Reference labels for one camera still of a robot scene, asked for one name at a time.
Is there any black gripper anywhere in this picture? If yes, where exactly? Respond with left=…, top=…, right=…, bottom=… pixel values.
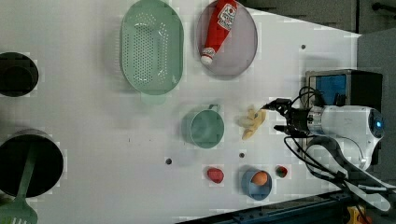
left=262, top=98, right=309, bottom=137

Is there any red ketchup bottle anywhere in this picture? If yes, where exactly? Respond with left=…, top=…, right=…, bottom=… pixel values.
left=201, top=0, right=238, bottom=65

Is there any green spatula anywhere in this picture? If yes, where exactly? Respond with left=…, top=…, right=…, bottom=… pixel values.
left=0, top=147, right=38, bottom=224

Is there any yellow plush banana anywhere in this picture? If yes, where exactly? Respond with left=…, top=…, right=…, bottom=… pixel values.
left=235, top=105, right=267, bottom=141

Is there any black toaster oven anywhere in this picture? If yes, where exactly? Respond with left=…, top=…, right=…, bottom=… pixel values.
left=305, top=69, right=383, bottom=111

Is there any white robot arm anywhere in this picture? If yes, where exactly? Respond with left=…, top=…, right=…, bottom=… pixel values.
left=263, top=98, right=395, bottom=212

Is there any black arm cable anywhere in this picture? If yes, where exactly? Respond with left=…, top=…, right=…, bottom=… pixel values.
left=283, top=86, right=356, bottom=190

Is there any blue bowl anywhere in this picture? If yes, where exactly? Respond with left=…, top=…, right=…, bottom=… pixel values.
left=241, top=168, right=272, bottom=201

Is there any green mug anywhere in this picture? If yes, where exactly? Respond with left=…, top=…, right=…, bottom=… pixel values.
left=181, top=104, right=225, bottom=148

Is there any purple round plate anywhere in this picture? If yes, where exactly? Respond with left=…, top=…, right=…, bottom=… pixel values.
left=195, top=1, right=258, bottom=77

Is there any green colander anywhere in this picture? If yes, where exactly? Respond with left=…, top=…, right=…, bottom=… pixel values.
left=120, top=0, right=184, bottom=105

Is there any red strawberry toy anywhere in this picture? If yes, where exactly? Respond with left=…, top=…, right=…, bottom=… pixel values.
left=276, top=165, right=288, bottom=178

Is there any orange ball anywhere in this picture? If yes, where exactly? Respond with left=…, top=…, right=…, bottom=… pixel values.
left=251, top=171, right=268, bottom=186

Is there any red toy by oven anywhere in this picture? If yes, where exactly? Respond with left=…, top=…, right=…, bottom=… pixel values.
left=206, top=168, right=224, bottom=184

